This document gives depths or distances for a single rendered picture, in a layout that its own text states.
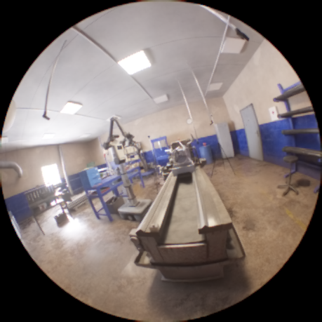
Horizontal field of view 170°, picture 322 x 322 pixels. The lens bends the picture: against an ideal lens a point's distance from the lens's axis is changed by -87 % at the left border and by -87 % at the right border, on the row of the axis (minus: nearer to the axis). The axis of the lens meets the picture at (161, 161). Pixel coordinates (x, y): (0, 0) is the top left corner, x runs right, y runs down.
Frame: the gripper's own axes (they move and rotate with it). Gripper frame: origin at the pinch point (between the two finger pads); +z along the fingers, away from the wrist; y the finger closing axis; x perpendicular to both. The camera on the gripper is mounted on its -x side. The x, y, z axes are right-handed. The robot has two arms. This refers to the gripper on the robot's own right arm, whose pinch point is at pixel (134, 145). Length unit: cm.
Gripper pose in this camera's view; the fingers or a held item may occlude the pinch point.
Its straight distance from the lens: 165.5
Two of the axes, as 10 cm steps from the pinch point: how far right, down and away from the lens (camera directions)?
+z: 6.6, 7.4, -1.1
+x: -6.5, 6.5, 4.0
